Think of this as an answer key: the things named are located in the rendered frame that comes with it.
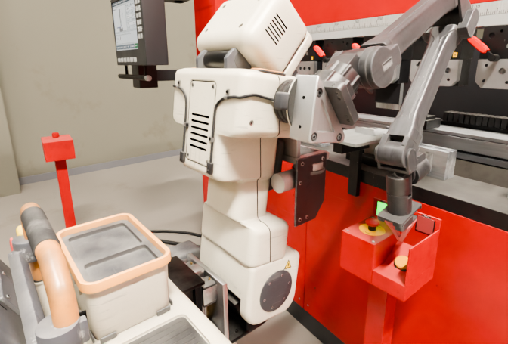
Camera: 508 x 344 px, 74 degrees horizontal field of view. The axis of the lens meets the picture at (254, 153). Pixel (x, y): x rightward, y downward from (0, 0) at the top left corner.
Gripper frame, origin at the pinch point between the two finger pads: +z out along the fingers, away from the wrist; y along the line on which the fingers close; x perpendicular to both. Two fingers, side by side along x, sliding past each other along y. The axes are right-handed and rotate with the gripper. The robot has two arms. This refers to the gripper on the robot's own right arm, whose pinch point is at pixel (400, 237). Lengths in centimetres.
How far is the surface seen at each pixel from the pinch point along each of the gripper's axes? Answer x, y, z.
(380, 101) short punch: 31, 44, -20
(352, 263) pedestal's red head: 10.4, -7.1, 9.5
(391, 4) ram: 28, 49, -53
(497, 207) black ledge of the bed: -14.2, 23.0, -1.7
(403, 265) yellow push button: -1.2, -0.8, 8.3
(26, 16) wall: 386, -5, -93
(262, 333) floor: 63, -13, 80
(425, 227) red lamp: -1.6, 10.3, 2.3
